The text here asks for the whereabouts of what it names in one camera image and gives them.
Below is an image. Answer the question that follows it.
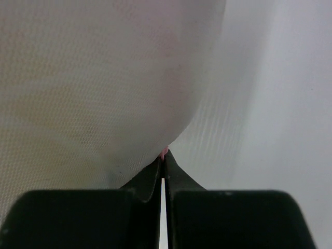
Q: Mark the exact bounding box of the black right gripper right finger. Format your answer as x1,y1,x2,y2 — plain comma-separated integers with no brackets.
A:
163,153,316,248

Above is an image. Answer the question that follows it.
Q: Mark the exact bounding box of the pink-trimmed mesh laundry bag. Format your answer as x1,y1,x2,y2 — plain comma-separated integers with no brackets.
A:
1,1,226,220

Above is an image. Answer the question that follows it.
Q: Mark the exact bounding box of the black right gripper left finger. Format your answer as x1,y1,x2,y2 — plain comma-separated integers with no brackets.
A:
1,159,161,248

